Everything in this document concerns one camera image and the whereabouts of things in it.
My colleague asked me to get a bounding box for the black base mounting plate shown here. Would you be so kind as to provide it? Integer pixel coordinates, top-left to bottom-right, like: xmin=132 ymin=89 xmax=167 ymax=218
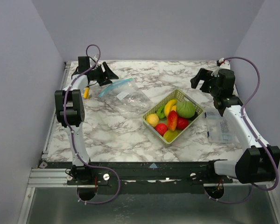
xmin=38 ymin=161 xmax=232 ymax=195

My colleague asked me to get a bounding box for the yellow toy banana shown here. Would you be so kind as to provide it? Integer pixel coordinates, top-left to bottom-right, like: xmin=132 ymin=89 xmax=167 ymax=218
xmin=165 ymin=99 xmax=177 ymax=118

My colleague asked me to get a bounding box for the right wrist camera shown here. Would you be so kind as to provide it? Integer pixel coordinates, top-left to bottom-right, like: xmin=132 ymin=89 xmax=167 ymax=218
xmin=217 ymin=58 xmax=231 ymax=70

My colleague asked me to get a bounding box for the yellow handled screwdriver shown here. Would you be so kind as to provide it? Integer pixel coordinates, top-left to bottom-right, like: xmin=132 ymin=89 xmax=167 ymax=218
xmin=83 ymin=86 xmax=91 ymax=99

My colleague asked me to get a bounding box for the yellow toy pear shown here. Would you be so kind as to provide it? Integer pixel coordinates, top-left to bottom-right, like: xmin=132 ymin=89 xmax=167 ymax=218
xmin=146 ymin=113 xmax=159 ymax=127

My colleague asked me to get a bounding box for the yellow green toy pepper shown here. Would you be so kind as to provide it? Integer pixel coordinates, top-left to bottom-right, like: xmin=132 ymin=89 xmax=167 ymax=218
xmin=163 ymin=130 xmax=178 ymax=142

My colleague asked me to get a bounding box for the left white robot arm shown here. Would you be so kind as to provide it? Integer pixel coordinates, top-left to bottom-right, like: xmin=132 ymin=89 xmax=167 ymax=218
xmin=55 ymin=56 xmax=119 ymax=186

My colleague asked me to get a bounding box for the green perforated plastic basket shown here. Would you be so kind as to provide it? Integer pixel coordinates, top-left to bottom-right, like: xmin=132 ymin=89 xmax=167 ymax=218
xmin=142 ymin=89 xmax=204 ymax=147

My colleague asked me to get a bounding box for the dark red toy fruit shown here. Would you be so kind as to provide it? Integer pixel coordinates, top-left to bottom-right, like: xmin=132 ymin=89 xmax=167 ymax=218
xmin=176 ymin=117 xmax=189 ymax=131

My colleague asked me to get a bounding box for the purple cable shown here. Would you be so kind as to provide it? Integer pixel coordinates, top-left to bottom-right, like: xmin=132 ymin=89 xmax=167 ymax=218
xmin=204 ymin=56 xmax=280 ymax=204
xmin=63 ymin=44 xmax=122 ymax=205

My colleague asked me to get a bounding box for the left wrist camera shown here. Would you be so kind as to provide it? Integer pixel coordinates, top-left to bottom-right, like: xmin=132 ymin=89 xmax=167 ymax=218
xmin=93 ymin=54 xmax=99 ymax=62

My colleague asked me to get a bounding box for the green toy cabbage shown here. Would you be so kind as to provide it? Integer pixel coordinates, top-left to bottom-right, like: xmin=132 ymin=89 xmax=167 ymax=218
xmin=176 ymin=101 xmax=196 ymax=119

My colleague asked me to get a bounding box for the clear plastic parts box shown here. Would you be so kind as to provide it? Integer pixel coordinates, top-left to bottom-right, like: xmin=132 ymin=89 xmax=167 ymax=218
xmin=204 ymin=108 xmax=238 ymax=144

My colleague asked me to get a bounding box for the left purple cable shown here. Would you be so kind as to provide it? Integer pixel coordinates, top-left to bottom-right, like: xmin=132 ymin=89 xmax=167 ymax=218
xmin=63 ymin=44 xmax=122 ymax=205

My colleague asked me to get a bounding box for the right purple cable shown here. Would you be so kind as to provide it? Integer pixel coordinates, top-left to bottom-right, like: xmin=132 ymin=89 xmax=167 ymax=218
xmin=204 ymin=56 xmax=280 ymax=204

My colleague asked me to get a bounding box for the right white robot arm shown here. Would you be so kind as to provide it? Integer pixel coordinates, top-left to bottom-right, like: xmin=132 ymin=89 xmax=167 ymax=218
xmin=190 ymin=68 xmax=280 ymax=183

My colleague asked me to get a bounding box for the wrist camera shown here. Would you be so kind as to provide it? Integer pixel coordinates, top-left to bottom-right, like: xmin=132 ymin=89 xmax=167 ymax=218
xmin=93 ymin=54 xmax=99 ymax=62
xmin=217 ymin=58 xmax=231 ymax=70

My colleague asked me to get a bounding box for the green toy pepper slice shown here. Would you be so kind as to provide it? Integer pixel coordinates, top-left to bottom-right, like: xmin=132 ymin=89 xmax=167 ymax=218
xmin=156 ymin=105 xmax=165 ymax=119

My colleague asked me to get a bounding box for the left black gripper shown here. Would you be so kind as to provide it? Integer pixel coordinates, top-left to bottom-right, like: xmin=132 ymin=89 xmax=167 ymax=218
xmin=89 ymin=62 xmax=118 ymax=86

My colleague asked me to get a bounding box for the orange yellow toy fruit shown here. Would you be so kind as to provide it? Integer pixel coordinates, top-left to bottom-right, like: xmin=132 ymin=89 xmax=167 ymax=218
xmin=171 ymin=105 xmax=177 ymax=112

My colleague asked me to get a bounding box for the clear zip top bag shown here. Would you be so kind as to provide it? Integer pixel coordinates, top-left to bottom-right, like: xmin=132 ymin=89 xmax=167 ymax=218
xmin=98 ymin=78 xmax=153 ymax=119

